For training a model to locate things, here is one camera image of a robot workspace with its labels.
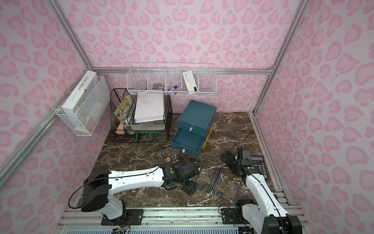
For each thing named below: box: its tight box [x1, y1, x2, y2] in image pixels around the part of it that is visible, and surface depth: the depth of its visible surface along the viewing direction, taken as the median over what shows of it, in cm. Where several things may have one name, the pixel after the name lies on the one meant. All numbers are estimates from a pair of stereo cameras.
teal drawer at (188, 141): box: [170, 127, 206, 157], surface depth 90 cm
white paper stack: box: [134, 94, 165, 124], surface depth 90 cm
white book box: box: [60, 70, 99, 115], surface depth 71 cm
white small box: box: [182, 69, 199, 92], surface depth 94 cm
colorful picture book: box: [113, 95, 133, 127], surface depth 100 cm
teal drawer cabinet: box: [170, 99, 217, 149], surface depth 90 cm
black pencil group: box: [198, 163, 224, 197], surface depth 86 cm
